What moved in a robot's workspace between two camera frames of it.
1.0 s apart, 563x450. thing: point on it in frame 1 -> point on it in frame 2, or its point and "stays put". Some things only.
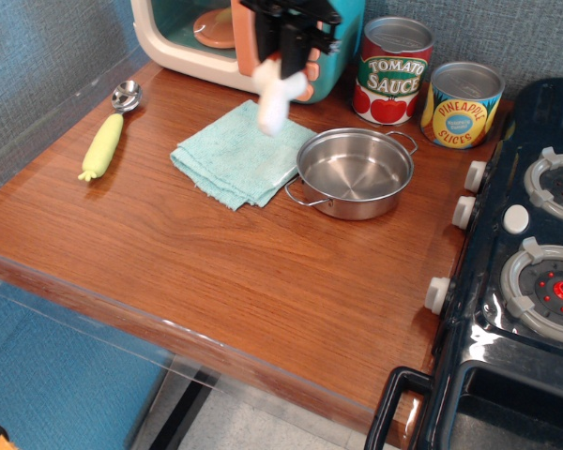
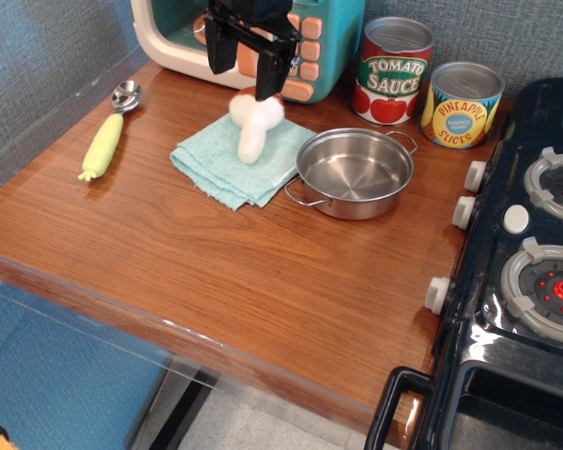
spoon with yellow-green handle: [104, 138] stays put
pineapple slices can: [462, 104] stays put
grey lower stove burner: [543, 287] stays put
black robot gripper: [306, 20] -> [263, 25]
